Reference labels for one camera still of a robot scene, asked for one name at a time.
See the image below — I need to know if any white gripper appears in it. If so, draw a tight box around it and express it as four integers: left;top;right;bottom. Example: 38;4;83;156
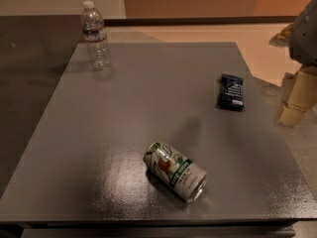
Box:
269;0;317;127

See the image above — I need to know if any dark blue snack packet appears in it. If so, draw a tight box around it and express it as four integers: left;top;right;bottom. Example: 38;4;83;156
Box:
219;73;245;111

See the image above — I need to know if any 7up soda can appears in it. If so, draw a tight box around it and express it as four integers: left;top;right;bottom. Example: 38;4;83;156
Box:
144;142;207;203

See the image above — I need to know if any clear plastic water bottle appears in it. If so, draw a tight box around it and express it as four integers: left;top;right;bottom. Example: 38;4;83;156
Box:
80;1;111;70

